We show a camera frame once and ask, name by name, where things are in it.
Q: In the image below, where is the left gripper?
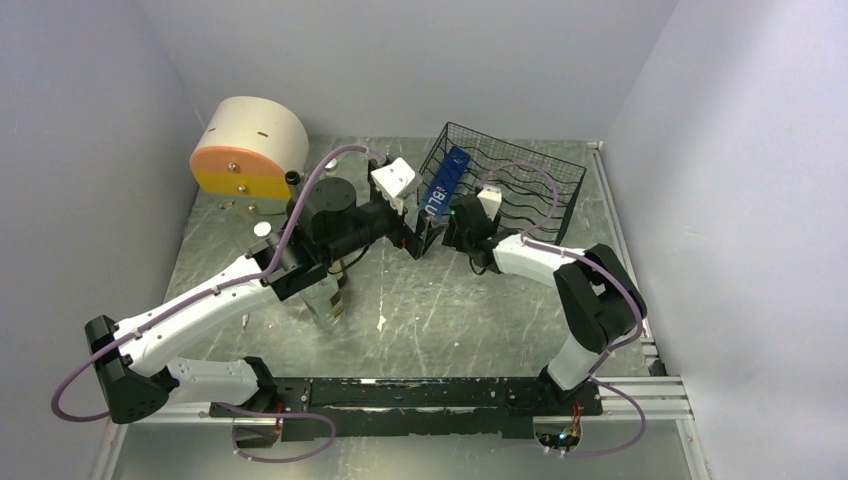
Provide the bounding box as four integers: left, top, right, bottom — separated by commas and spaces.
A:
324, 190, 449, 264

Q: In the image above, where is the blue square bottle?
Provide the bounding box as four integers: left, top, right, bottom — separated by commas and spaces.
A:
419, 146, 471, 221

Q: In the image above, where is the clear bottle gold cap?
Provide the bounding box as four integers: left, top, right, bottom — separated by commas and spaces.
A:
300, 275, 345, 329

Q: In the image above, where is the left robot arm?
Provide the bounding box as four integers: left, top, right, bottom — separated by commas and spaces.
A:
85, 158, 421, 424

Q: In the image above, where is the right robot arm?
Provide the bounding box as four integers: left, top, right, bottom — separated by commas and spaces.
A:
443, 195, 647, 414

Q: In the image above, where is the dark bottle black neck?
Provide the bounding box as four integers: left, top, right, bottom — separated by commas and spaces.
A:
285, 171, 303, 190

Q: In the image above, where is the clear bottle white cap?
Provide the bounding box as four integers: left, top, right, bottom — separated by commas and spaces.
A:
249, 221, 280, 252

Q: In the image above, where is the cream and orange cylinder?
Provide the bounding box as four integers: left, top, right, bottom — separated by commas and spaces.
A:
189, 96, 309, 201

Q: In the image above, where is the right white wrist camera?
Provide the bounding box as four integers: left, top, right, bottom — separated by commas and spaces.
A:
477, 185, 503, 221

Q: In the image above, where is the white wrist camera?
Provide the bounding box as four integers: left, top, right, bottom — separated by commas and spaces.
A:
370, 157, 421, 215
477, 185, 503, 221

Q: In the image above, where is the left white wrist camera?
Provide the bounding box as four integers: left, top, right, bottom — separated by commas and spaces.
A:
370, 157, 421, 215

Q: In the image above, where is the black wire wine rack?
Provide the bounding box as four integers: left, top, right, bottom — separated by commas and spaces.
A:
415, 122, 586, 244

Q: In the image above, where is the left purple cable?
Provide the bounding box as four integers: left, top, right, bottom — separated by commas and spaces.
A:
50, 144, 389, 423

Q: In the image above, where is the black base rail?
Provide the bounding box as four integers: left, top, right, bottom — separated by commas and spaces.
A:
208, 376, 684, 446

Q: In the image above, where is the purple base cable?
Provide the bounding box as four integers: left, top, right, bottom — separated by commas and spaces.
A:
231, 407, 337, 464

